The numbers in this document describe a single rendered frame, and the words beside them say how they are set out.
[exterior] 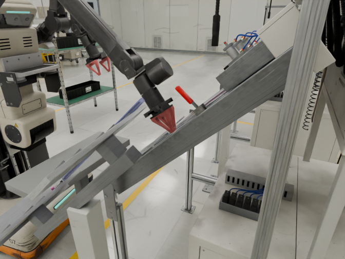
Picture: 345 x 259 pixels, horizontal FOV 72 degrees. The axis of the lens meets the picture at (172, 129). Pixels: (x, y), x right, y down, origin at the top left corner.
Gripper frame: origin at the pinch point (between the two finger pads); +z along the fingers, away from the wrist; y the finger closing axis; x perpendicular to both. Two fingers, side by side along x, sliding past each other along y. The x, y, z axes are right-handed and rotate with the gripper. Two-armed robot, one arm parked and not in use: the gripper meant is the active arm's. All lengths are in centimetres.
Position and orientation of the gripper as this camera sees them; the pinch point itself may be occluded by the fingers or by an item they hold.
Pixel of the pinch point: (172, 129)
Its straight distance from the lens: 77.9
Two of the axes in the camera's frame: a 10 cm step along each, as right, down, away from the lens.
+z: 5.3, 8.4, 1.0
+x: -7.3, 3.9, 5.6
